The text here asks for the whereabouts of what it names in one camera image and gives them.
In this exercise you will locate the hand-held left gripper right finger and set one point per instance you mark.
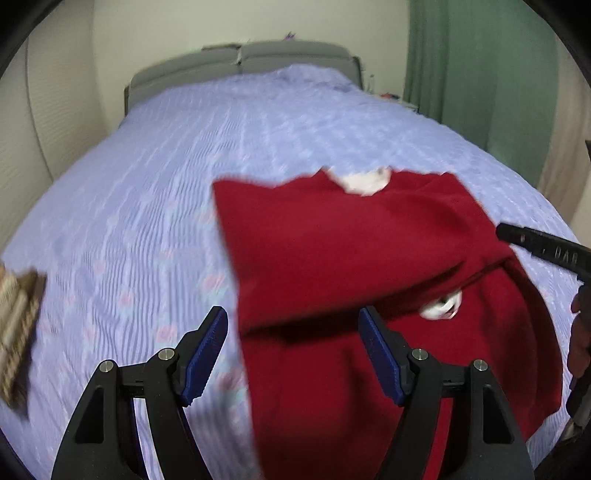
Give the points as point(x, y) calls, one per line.
point(378, 350)

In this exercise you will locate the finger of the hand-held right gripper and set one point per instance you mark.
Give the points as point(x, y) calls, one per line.
point(545, 247)

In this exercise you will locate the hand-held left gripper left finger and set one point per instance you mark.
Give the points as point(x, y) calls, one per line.
point(210, 350)

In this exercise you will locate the red sweater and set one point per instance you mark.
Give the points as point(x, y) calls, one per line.
point(346, 240)

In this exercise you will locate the person's right forearm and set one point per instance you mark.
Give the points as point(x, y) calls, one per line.
point(577, 429)

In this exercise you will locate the person's right hand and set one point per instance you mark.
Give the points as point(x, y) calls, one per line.
point(582, 332)

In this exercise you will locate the purple floral bed sheet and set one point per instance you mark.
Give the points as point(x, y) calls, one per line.
point(161, 184)

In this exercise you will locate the green curtain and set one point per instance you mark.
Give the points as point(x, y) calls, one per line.
point(485, 69)

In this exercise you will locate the brown patterned knit sweater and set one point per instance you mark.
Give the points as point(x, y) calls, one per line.
point(18, 323)

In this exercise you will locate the white bedside table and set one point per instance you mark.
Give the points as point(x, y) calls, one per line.
point(408, 105)

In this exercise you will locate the grey padded headboard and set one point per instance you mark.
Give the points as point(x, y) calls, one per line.
point(184, 69)

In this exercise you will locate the white louvred closet door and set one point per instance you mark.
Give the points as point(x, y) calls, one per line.
point(46, 115)

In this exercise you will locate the small purple ornament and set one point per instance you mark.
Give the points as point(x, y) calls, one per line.
point(290, 35)

